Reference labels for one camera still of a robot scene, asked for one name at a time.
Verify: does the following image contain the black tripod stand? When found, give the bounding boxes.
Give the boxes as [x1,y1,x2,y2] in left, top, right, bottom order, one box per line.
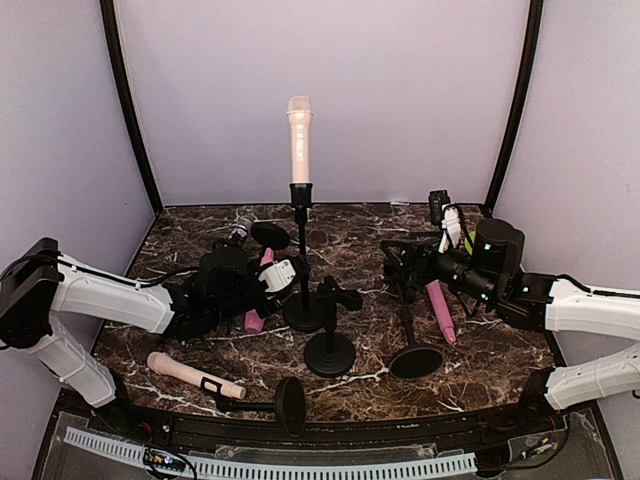
[161,237,251,346]

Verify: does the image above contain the beige microphone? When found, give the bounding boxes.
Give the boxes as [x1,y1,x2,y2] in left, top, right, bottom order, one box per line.
[287,96,313,184]
[147,352,246,400]

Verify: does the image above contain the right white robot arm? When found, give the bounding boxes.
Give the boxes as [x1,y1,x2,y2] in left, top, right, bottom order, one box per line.
[381,218,639,434]

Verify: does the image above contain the purple glitter microphone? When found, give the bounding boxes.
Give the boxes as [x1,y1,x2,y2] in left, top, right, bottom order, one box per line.
[227,215,255,248]

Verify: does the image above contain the black stand holding beige microphone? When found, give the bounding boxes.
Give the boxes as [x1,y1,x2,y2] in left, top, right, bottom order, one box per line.
[282,182,322,334]

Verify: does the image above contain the small pink microphone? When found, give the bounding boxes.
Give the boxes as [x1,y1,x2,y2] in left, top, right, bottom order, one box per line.
[244,248,274,334]

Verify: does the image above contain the black round-base desk stand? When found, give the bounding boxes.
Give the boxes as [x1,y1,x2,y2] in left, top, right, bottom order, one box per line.
[304,276,363,378]

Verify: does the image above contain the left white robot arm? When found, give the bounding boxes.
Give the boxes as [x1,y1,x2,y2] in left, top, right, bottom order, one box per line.
[1,237,303,436]

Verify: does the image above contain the left black frame post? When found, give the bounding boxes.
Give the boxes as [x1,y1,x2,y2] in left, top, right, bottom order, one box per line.
[99,0,164,216]

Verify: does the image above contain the black frame post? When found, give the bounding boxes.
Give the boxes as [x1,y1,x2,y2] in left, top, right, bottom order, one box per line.
[99,0,164,216]
[483,0,544,216]

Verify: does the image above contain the black front rail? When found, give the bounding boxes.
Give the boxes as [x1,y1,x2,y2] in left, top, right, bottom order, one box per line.
[49,389,571,451]

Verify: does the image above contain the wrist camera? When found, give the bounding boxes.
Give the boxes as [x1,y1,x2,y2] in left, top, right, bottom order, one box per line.
[258,259,297,294]
[429,190,463,253]

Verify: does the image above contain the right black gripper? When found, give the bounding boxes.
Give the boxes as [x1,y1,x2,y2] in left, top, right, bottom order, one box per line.
[382,229,500,306]

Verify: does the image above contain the large pink microphone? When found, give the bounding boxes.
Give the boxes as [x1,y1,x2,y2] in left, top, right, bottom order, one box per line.
[426,280,457,346]

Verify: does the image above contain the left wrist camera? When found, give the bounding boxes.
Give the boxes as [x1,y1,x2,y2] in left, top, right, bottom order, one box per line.
[258,259,297,294]

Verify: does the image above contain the green disc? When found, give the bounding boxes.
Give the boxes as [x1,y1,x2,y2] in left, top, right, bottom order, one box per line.
[464,232,475,254]

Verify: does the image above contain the right black frame post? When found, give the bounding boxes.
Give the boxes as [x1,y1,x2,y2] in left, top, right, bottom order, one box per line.
[483,0,544,216]

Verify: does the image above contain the black front stand lying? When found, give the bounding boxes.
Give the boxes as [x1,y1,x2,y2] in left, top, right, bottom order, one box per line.
[199,377,307,438]

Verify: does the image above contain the grey cable duct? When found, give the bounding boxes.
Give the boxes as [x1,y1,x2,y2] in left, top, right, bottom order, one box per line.
[63,427,477,479]

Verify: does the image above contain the black stand with black microphone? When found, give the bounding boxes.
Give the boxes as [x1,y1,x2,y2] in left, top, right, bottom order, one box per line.
[388,281,443,381]

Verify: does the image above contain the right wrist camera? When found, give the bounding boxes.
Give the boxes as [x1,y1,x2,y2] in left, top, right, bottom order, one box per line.
[429,190,463,253]

